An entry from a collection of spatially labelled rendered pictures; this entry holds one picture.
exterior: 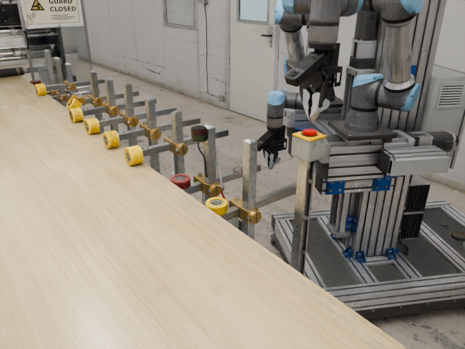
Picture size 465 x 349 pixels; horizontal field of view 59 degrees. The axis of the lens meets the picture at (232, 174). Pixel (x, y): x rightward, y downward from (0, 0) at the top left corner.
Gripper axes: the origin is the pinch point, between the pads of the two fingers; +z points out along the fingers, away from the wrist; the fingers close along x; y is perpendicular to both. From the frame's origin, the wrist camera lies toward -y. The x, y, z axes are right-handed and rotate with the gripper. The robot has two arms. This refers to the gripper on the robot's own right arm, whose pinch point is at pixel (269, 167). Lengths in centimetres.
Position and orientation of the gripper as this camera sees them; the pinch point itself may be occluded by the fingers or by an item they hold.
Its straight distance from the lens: 193.7
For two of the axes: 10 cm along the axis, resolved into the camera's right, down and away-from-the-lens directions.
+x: -6.1, -3.4, 7.2
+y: 8.0, -2.5, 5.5
